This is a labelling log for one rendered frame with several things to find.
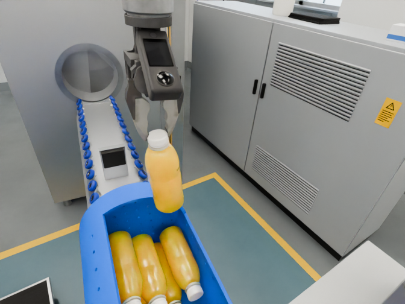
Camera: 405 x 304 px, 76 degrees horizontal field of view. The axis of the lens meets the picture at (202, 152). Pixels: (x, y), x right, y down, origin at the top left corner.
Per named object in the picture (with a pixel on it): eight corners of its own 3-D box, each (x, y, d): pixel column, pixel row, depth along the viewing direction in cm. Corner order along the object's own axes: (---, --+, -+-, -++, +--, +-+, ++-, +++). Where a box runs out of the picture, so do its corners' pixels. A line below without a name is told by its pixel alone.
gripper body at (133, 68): (164, 79, 51) (163, 10, 44) (179, 95, 45) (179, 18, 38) (125, 82, 48) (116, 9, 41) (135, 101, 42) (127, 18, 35)
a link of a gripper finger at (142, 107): (140, 128, 53) (144, 85, 48) (147, 143, 49) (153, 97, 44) (125, 129, 52) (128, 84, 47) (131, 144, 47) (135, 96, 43)
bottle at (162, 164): (149, 212, 59) (132, 148, 48) (162, 189, 65) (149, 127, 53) (178, 218, 58) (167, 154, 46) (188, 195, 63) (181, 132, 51)
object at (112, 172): (127, 172, 116) (123, 143, 107) (129, 177, 113) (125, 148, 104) (104, 177, 113) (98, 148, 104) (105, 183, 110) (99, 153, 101)
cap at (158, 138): (144, 145, 49) (142, 137, 48) (153, 134, 52) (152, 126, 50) (163, 148, 48) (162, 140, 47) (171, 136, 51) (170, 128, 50)
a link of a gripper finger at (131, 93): (149, 116, 48) (154, 69, 43) (151, 120, 46) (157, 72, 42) (123, 116, 45) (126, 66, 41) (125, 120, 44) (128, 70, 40)
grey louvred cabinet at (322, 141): (221, 121, 356) (235, 0, 273) (374, 234, 212) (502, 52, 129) (187, 130, 331) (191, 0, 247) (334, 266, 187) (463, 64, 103)
